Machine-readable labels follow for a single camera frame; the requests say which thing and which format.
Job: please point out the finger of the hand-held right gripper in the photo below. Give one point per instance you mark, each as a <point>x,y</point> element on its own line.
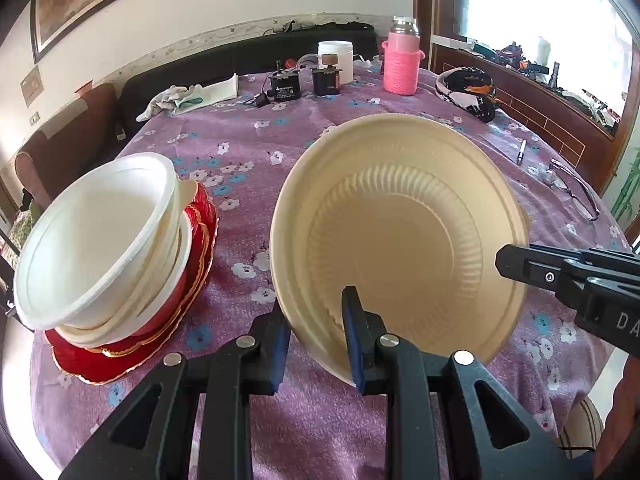
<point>530,265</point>

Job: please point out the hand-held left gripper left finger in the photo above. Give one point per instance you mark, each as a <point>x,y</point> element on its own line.
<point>277,355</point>

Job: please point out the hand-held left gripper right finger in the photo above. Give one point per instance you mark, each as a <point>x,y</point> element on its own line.
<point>352,345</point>

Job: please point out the cream plastic bowl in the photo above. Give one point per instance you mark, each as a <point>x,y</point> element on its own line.
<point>400,220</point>
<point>186,192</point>

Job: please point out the white plastic bowl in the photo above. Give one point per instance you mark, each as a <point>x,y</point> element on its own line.
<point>90,240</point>
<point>186,245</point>

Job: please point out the red heart-shaped glass plate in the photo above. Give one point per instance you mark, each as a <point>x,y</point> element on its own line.
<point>85,365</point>

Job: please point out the person's right forearm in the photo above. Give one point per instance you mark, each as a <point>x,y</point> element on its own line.
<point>620,410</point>

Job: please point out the eyeglasses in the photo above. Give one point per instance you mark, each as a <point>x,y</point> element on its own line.
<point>554,176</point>

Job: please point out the clear pen with black grip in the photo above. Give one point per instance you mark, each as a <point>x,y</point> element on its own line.
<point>521,152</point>

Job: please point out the tan round stool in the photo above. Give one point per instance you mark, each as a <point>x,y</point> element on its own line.
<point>582,420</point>

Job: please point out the green bamboo plant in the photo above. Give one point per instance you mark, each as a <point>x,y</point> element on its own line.
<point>631,180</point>

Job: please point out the brown tiled window ledge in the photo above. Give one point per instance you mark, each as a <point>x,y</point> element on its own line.
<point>550,125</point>

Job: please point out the purple floral tablecloth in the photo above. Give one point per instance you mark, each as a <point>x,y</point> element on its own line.
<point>240,185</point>

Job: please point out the black orange white scarf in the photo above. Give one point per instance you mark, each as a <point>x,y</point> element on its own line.
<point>465,97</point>

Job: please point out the assorted tools pile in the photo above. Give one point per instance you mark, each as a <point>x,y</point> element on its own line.
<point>515,52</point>

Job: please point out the bottle in pink knitted sleeve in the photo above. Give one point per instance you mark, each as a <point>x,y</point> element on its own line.
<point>400,70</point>

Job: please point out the small black plug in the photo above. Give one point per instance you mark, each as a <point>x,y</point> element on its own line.
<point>262,101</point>

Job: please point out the black motor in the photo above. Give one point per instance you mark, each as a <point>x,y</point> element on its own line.
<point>325,82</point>
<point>285,90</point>

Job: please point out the white plastic sheet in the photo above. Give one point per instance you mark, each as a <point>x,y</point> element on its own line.
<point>220,90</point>

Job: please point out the white plastic jar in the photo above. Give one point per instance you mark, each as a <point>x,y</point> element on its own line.
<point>342,60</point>

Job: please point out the white crumpled gloves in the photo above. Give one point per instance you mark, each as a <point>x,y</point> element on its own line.
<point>160,100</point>

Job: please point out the green patterned cushion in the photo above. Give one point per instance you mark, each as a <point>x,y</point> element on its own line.
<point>20,230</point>

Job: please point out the black sofa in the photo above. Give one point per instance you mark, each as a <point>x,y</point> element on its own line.
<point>200,67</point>

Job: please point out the brown armchair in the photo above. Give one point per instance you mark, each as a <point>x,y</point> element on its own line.
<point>70,135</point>

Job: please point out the white wall switch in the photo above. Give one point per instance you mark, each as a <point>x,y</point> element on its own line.
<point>35,118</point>

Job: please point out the small wall plaque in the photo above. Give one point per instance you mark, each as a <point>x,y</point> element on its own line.
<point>31,86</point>

